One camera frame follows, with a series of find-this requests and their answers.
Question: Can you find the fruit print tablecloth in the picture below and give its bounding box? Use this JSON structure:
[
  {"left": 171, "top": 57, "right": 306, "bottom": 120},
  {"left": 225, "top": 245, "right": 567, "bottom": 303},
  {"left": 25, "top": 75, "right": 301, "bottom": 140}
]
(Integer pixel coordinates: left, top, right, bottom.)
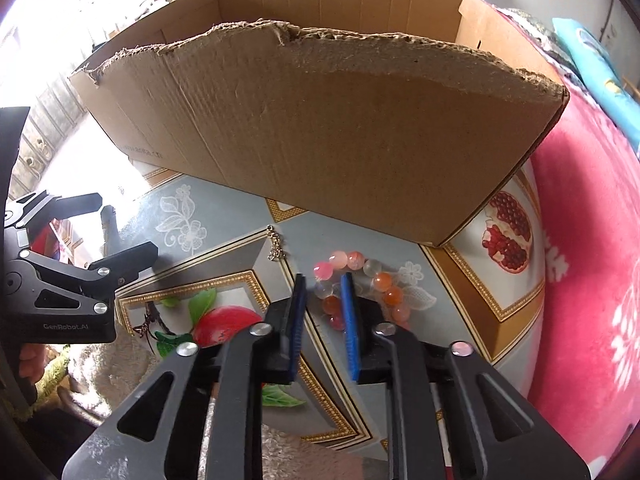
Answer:
[{"left": 115, "top": 160, "right": 548, "bottom": 461}]

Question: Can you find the brown cardboard box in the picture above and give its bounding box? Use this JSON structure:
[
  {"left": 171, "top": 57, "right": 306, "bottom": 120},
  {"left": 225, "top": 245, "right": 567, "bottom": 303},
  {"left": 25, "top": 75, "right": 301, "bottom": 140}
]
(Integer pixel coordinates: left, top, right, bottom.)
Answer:
[{"left": 67, "top": 0, "right": 571, "bottom": 248}]

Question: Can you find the grey patterned cloth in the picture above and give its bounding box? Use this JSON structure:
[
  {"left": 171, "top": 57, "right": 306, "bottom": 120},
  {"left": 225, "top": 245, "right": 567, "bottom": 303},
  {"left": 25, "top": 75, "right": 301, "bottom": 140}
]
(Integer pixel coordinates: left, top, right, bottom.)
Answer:
[{"left": 500, "top": 7, "right": 586, "bottom": 81}]

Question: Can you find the metal railing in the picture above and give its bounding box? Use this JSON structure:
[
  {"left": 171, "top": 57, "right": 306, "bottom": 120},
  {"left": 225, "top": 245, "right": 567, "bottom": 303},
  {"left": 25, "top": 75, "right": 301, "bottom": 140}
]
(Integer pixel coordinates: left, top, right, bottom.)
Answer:
[{"left": 10, "top": 75, "right": 86, "bottom": 196}]

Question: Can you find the white fleece garment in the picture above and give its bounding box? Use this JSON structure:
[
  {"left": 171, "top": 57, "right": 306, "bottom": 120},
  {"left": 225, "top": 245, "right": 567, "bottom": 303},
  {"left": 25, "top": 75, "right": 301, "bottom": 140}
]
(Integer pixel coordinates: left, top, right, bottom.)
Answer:
[{"left": 65, "top": 342, "right": 361, "bottom": 480}]

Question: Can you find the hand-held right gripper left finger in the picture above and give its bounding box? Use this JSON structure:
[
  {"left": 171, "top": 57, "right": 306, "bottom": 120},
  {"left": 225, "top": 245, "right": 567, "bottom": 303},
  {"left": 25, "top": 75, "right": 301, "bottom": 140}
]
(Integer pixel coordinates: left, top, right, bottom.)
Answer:
[{"left": 62, "top": 273, "right": 308, "bottom": 480}]

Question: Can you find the person's left hand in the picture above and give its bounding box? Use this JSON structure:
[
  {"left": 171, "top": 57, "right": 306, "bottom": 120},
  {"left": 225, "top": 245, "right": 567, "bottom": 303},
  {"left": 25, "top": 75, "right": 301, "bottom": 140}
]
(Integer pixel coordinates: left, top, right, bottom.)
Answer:
[{"left": 19, "top": 344, "right": 52, "bottom": 387}]

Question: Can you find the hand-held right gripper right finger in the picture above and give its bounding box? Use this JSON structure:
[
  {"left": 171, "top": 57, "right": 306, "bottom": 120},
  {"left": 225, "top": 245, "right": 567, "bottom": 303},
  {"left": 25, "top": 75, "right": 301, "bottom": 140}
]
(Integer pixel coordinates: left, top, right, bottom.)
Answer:
[{"left": 341, "top": 272, "right": 588, "bottom": 480}]

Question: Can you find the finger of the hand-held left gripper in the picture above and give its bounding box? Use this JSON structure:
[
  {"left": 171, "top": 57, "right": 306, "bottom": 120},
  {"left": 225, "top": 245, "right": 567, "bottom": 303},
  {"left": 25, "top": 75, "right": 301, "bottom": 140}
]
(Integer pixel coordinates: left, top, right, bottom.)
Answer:
[
  {"left": 7, "top": 191, "right": 103, "bottom": 243},
  {"left": 9, "top": 241, "right": 159, "bottom": 314}
]

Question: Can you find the pink orange bead bracelet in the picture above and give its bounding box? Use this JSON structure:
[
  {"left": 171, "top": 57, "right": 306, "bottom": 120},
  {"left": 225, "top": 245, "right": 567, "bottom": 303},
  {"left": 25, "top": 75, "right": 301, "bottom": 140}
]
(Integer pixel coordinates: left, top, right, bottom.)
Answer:
[{"left": 312, "top": 250, "right": 413, "bottom": 331}]

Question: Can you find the short metal chain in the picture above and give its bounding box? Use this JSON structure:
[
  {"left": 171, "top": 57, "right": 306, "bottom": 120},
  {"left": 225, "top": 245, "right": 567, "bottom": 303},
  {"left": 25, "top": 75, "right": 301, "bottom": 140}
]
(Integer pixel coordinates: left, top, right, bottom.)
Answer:
[{"left": 266, "top": 225, "right": 285, "bottom": 262}]

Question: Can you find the blue printed pillow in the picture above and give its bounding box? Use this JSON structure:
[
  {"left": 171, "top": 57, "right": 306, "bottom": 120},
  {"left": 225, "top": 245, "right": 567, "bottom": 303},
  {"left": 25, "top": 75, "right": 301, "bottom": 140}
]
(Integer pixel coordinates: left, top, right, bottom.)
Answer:
[{"left": 552, "top": 16, "right": 640, "bottom": 153}]

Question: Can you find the pink floral blanket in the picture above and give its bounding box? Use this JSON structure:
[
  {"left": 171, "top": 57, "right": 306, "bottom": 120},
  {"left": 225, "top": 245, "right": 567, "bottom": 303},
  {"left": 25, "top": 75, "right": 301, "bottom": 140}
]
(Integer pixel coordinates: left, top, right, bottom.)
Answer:
[{"left": 492, "top": 5, "right": 640, "bottom": 480}]

